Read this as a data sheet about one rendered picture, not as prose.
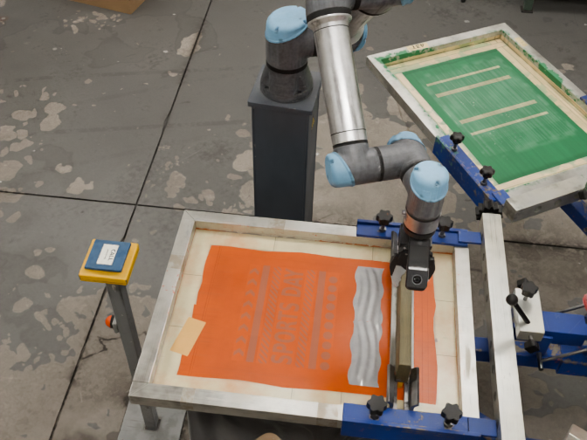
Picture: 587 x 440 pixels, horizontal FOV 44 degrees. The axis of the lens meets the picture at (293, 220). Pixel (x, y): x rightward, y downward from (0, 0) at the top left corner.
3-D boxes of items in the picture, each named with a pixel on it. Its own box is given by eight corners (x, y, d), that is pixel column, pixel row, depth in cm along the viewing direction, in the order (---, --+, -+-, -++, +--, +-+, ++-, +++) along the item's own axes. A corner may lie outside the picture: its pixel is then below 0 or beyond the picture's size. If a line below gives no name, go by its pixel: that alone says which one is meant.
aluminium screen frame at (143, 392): (130, 403, 165) (127, 395, 162) (185, 218, 204) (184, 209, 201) (477, 443, 160) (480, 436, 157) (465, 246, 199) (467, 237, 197)
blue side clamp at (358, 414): (340, 435, 162) (341, 420, 157) (341, 415, 165) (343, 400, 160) (474, 450, 160) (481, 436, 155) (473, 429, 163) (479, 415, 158)
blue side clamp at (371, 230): (354, 248, 199) (356, 231, 194) (355, 235, 203) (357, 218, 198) (463, 259, 198) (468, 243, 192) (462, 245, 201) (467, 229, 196)
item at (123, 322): (114, 449, 257) (54, 285, 187) (131, 394, 272) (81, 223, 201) (175, 457, 256) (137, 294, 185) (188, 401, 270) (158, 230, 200)
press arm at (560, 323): (508, 339, 174) (514, 327, 171) (507, 319, 178) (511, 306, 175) (581, 347, 173) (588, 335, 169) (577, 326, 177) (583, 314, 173)
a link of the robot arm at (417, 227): (441, 224, 149) (402, 220, 149) (438, 238, 152) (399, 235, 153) (440, 198, 154) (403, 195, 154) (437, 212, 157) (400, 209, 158)
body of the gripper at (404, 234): (429, 243, 167) (438, 208, 158) (429, 272, 161) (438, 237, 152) (396, 240, 167) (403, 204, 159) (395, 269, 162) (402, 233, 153)
